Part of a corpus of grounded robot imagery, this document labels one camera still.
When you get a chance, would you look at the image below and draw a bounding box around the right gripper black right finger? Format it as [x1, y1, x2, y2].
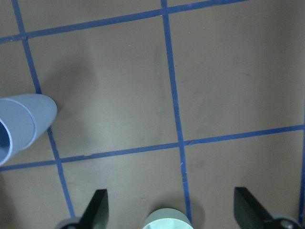
[234, 187, 274, 229]

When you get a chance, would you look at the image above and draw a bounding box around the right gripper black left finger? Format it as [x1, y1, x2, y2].
[77, 189, 109, 229]

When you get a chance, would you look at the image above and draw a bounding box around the mint green bowl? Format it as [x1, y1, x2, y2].
[143, 208, 193, 229]

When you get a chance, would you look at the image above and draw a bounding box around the blue cup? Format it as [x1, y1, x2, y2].
[1, 94, 57, 149]
[0, 99, 35, 165]

